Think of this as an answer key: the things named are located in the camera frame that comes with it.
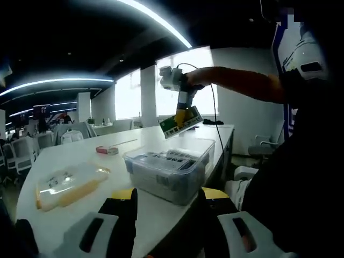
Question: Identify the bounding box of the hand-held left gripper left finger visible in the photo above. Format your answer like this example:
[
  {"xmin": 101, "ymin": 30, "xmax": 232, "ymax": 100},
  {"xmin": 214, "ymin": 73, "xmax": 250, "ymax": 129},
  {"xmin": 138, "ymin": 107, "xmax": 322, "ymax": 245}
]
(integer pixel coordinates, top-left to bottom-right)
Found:
[{"xmin": 52, "ymin": 188, "xmax": 139, "ymax": 258}]

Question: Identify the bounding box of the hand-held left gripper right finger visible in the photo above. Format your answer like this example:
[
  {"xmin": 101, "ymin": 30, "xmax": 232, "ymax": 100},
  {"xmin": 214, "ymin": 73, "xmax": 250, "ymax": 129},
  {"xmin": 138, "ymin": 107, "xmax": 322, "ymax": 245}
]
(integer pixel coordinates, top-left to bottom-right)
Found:
[{"xmin": 198, "ymin": 187, "xmax": 299, "ymax": 258}]

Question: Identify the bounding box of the green white medicine box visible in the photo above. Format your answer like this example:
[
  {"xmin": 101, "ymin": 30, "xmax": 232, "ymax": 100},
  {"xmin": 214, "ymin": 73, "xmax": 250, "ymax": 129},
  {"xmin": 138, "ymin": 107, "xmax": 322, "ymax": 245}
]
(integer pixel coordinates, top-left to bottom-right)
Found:
[{"xmin": 158, "ymin": 105, "xmax": 203, "ymax": 139}]

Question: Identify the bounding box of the clear plastic storage box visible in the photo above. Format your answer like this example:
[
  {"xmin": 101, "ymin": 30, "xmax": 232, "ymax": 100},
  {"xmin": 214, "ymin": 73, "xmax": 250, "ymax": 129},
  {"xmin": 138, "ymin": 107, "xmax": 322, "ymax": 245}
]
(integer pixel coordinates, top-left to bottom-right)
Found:
[{"xmin": 123, "ymin": 138, "xmax": 217, "ymax": 206}]

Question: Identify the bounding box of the white printed medicine box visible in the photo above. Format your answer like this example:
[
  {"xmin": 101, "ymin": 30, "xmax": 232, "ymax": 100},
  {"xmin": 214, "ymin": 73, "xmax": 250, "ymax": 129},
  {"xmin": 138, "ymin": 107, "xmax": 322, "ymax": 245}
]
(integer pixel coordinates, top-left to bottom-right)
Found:
[{"xmin": 128, "ymin": 148, "xmax": 210, "ymax": 201}]

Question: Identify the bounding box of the red white medicine box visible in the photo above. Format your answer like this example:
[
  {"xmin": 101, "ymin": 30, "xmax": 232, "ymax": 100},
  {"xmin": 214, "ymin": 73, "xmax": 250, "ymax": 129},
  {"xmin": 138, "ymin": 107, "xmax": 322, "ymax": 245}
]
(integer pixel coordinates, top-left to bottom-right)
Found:
[{"xmin": 96, "ymin": 146, "xmax": 119, "ymax": 156}]

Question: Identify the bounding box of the person's right hand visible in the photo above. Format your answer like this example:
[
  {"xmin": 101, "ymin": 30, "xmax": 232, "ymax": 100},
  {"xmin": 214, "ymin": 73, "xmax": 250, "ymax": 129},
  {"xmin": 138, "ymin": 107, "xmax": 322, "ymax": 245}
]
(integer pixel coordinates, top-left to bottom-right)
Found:
[{"xmin": 187, "ymin": 68, "xmax": 216, "ymax": 88}]

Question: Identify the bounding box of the window with blinds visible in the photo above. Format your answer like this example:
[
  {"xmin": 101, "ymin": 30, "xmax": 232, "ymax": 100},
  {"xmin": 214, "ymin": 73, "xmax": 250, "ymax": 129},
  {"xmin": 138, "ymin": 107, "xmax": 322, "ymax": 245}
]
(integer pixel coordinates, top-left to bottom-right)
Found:
[
  {"xmin": 114, "ymin": 68, "xmax": 142, "ymax": 121},
  {"xmin": 155, "ymin": 46, "xmax": 219, "ymax": 117}
]

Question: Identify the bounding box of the clear yellow-trimmed zip pouch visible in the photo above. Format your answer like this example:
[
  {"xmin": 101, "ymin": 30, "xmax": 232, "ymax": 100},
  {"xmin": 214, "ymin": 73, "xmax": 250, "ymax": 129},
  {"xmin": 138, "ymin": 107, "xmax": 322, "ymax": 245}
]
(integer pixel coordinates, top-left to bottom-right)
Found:
[{"xmin": 35, "ymin": 162, "xmax": 111, "ymax": 212}]

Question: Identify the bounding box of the ceiling light strip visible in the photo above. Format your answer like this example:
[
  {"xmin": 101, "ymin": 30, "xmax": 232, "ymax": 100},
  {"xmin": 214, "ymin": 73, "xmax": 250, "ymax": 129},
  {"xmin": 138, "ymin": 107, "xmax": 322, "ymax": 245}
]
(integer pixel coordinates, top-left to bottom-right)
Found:
[
  {"xmin": 118, "ymin": 0, "xmax": 193, "ymax": 48},
  {"xmin": 0, "ymin": 77, "xmax": 115, "ymax": 97}
]

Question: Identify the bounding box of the white low chair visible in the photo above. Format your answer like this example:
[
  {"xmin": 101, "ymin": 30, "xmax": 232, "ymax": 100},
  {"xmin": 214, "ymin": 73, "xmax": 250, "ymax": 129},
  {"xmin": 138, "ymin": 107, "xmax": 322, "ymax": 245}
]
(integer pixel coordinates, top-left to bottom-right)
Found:
[{"xmin": 225, "ymin": 165, "xmax": 259, "ymax": 210}]

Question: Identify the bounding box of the person's black clothing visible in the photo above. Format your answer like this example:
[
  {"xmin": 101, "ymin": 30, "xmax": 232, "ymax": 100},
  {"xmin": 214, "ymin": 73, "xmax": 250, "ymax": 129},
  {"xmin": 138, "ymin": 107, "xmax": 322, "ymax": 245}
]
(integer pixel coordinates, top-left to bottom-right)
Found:
[{"xmin": 240, "ymin": 69, "xmax": 344, "ymax": 258}]

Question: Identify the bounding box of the grey office chair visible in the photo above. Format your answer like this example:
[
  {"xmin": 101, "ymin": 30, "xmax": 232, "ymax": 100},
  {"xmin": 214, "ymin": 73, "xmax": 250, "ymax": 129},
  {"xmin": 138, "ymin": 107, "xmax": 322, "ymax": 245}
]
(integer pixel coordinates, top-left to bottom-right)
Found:
[{"xmin": 248, "ymin": 134, "xmax": 282, "ymax": 162}]

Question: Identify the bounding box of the grey jacket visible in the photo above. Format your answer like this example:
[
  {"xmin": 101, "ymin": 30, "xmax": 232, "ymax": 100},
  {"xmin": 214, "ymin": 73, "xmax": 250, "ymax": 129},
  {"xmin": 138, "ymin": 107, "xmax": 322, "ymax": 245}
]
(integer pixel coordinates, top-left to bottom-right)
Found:
[{"xmin": 53, "ymin": 121, "xmax": 97, "ymax": 143}]

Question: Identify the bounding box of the white backpack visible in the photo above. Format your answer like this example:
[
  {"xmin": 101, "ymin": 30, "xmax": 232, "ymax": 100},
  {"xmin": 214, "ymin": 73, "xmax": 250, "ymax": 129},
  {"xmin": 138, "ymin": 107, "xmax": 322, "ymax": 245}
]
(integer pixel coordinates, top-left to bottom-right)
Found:
[{"xmin": 61, "ymin": 130, "xmax": 84, "ymax": 143}]

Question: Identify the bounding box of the white mesh office chair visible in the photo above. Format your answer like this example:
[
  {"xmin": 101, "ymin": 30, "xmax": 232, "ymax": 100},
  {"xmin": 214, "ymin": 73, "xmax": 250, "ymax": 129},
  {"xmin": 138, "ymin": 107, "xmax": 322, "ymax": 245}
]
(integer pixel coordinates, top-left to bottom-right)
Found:
[{"xmin": 10, "ymin": 138, "xmax": 35, "ymax": 175}]

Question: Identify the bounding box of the white worn chest device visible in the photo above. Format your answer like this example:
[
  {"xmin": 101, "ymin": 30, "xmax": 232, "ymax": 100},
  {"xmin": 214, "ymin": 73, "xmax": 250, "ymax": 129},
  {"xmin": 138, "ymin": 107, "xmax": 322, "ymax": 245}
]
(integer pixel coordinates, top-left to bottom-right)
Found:
[{"xmin": 294, "ymin": 32, "xmax": 327, "ymax": 81}]

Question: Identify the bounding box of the ceiling air conditioner unit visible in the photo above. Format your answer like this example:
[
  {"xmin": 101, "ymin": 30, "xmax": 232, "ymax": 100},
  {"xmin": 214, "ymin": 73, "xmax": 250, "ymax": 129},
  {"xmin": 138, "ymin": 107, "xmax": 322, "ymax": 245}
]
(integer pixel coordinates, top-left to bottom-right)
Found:
[{"xmin": 0, "ymin": 63, "xmax": 13, "ymax": 87}]

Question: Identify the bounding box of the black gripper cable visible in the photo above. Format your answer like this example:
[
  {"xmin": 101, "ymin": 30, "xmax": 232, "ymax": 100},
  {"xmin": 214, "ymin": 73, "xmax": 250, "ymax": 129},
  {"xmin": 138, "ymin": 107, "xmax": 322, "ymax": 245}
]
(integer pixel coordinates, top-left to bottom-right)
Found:
[{"xmin": 177, "ymin": 63, "xmax": 224, "ymax": 162}]

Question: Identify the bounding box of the blue white wall poster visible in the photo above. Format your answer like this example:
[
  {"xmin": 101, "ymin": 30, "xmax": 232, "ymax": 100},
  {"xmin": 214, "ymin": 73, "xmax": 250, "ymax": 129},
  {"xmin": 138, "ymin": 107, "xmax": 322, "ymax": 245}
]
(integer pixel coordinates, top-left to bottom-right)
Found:
[{"xmin": 271, "ymin": 21, "xmax": 327, "ymax": 140}]

